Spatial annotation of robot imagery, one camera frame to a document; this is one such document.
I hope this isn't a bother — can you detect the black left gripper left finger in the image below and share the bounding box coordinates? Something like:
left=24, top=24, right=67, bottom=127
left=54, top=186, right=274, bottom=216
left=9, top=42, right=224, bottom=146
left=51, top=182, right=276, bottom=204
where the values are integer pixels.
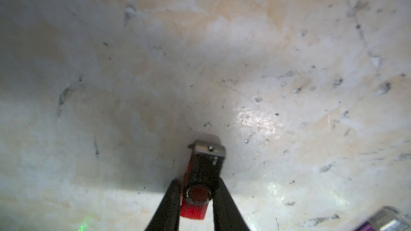
left=145, top=179, right=181, bottom=231

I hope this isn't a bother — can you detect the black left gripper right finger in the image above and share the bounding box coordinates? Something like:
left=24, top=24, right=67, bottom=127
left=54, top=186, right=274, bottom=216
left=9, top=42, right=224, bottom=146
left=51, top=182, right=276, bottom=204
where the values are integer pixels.
left=213, top=178, right=250, bottom=231

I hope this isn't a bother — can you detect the red swivel usb drive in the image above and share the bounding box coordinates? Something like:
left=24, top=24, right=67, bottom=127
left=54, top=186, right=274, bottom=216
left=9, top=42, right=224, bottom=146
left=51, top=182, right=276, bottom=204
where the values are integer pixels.
left=180, top=140, right=226, bottom=220

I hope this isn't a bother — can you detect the purple usb drive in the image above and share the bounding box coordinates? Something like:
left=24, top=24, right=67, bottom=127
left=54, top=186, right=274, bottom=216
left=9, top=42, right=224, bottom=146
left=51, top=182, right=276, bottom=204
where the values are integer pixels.
left=354, top=206, right=411, bottom=231

